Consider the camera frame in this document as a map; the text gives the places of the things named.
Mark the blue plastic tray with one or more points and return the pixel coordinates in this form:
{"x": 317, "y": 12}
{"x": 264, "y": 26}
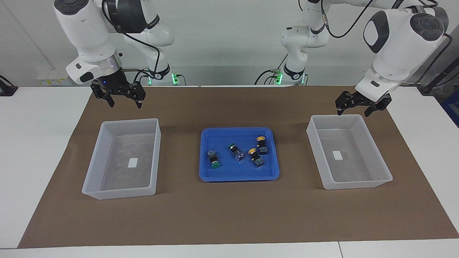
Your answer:
{"x": 229, "y": 168}

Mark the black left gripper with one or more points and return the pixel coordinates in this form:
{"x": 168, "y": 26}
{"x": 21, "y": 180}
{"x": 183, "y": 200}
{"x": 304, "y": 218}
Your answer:
{"x": 358, "y": 100}

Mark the brown paper table mat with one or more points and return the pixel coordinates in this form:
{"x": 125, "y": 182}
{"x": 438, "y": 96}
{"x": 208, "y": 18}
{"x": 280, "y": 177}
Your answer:
{"x": 233, "y": 215}

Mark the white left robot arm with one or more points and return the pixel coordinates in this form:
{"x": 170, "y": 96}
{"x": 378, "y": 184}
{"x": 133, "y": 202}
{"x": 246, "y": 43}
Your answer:
{"x": 394, "y": 46}

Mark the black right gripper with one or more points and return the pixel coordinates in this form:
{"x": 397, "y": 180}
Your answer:
{"x": 111, "y": 81}

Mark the blue crate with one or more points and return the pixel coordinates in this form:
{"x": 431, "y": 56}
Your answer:
{"x": 452, "y": 107}

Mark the translucent white plastic box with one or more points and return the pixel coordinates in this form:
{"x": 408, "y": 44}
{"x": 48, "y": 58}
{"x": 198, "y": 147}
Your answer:
{"x": 107, "y": 161}
{"x": 358, "y": 168}

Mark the green push button switch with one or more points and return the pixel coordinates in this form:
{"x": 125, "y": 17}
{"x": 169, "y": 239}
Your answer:
{"x": 236, "y": 153}
{"x": 213, "y": 157}

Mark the yellow push button switch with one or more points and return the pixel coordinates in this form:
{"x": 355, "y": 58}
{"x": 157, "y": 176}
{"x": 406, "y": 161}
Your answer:
{"x": 261, "y": 145}
{"x": 256, "y": 159}

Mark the black pole stand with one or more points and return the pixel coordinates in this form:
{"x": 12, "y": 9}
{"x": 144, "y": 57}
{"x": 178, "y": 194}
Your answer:
{"x": 430, "y": 87}

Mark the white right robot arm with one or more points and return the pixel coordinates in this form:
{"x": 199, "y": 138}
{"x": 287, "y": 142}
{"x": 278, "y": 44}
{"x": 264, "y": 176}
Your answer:
{"x": 82, "y": 28}

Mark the black desk clamp object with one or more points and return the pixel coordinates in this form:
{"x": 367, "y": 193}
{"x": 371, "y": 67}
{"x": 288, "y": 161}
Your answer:
{"x": 5, "y": 89}

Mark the white label sticker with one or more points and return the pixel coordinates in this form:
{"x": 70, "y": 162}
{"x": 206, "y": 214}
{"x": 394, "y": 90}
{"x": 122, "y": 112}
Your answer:
{"x": 133, "y": 163}
{"x": 337, "y": 155}

